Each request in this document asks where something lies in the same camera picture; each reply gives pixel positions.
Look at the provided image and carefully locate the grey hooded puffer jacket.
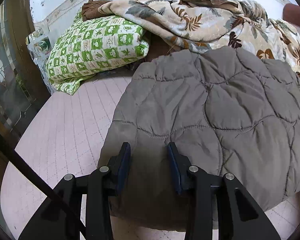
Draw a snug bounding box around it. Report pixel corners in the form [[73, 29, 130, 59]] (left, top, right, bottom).
[[98, 46, 300, 231]]

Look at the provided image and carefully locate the black pole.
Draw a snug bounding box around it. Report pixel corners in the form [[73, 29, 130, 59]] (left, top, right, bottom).
[[0, 125, 87, 238]]

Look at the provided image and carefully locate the dark wooden glass-door wardrobe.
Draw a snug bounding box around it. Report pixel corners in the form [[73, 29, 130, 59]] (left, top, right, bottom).
[[0, 0, 50, 238]]

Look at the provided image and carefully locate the green white patterned pillow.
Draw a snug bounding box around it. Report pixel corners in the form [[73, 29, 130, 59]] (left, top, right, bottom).
[[45, 15, 150, 95]]

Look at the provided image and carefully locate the leaf-patterned beige blanket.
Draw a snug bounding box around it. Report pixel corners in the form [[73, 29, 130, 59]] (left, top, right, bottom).
[[81, 0, 300, 77]]

